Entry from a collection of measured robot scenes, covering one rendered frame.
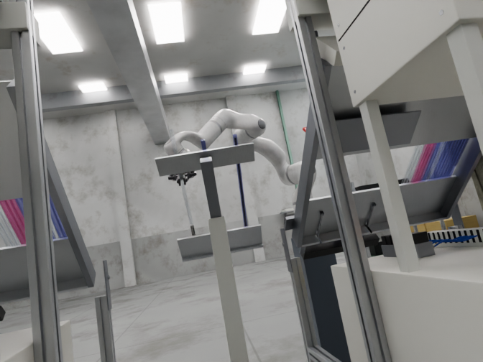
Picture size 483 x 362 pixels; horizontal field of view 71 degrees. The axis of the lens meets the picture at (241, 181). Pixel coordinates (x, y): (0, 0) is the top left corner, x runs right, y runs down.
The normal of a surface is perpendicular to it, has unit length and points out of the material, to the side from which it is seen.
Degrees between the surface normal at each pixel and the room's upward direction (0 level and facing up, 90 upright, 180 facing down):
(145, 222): 90
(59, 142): 90
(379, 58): 90
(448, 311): 90
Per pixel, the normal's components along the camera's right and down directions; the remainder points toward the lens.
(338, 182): 0.17, -0.19
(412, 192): 0.24, 0.59
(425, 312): -0.97, 0.15
